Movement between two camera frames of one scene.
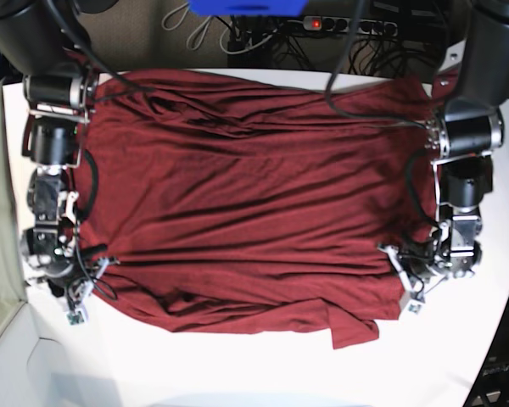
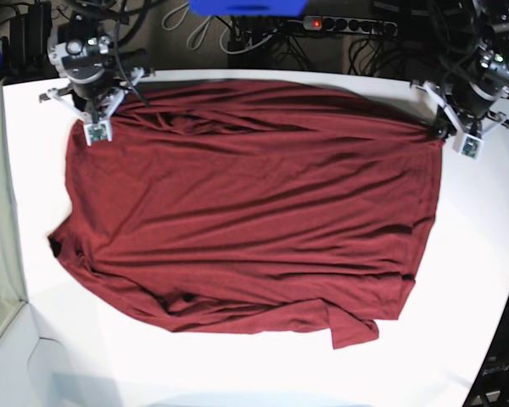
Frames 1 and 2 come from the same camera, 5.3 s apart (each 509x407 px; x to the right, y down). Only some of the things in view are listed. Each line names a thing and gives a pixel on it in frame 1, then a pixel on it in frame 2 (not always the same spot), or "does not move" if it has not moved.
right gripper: (418, 277) to (471, 120)
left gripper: (77, 290) to (96, 113)
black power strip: (341, 25) does not move
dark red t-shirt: (223, 203) does not move
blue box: (248, 8) does not move
